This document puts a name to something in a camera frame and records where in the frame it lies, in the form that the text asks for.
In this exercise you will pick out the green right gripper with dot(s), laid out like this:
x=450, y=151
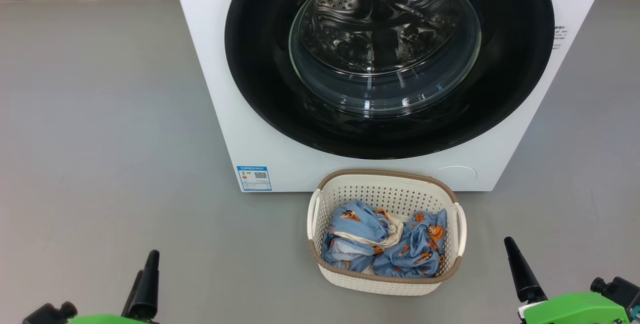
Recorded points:
x=575, y=310

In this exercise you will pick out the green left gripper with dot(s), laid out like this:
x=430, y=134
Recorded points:
x=107, y=320

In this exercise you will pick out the blue garment with orange print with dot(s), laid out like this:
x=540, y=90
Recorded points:
x=417, y=249

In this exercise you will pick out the blue garment with cream lining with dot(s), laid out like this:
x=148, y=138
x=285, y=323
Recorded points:
x=362, y=226

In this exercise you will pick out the black round glass washer door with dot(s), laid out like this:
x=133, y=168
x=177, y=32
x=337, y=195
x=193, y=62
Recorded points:
x=260, y=73

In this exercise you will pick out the white front-load washing machine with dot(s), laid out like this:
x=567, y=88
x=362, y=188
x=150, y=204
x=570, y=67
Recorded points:
x=210, y=63

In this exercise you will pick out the round white filter cover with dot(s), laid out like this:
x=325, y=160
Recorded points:
x=455, y=175

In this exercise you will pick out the blue energy label sticker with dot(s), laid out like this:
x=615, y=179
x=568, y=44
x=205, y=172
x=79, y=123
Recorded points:
x=253, y=179

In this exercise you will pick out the cream perforated laundry basket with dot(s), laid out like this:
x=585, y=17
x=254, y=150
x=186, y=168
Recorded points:
x=390, y=189

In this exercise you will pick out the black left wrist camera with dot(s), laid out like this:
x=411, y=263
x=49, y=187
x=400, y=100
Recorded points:
x=47, y=313

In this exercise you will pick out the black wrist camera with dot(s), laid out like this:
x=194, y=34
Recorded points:
x=620, y=291
x=47, y=313

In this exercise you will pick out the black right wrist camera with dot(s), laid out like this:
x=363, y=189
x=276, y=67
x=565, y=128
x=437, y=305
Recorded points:
x=620, y=291

